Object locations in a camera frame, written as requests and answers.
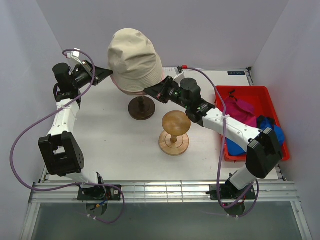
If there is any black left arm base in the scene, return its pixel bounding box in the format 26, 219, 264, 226
76, 184, 122, 201

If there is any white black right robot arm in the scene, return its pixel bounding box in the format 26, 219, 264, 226
144, 76, 283, 199

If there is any cream mannequin head stand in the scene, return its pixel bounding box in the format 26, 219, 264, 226
128, 96, 156, 121

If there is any cream bucket hat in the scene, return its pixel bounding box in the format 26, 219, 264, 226
107, 28, 163, 78

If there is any red plastic bin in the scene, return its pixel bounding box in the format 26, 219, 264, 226
215, 85, 290, 161

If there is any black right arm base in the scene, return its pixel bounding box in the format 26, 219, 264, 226
205, 184, 256, 200

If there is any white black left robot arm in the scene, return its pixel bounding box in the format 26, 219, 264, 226
38, 60, 113, 189

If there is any magenta cap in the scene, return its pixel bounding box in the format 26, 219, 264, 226
224, 89, 257, 128

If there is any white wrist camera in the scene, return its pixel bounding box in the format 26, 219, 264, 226
66, 48, 84, 66
173, 65, 188, 84

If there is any light wooden hat stand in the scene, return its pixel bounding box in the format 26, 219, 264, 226
158, 110, 191, 156

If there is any pink bucket hat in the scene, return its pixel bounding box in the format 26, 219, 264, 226
110, 68, 165, 93

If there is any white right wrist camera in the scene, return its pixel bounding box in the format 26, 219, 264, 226
173, 65, 188, 84

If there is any aluminium front rail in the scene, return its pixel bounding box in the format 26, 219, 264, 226
29, 180, 300, 204

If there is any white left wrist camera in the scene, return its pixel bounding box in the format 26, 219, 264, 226
66, 48, 84, 66

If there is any blue hat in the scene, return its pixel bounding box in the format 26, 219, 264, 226
226, 115, 285, 157

